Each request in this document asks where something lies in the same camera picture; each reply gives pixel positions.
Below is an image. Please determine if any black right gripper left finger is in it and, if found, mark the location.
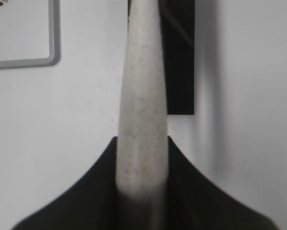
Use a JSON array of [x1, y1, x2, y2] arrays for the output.
[[9, 136, 121, 230]]

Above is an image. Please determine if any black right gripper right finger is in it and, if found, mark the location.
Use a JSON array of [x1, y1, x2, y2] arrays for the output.
[[161, 135, 280, 230]]

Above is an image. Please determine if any white-handled cleaver knife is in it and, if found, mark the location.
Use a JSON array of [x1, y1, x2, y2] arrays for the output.
[[115, 0, 168, 230]]

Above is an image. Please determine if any white grey-rimmed cutting board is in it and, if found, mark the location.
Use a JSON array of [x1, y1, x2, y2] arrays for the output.
[[0, 0, 61, 69]]

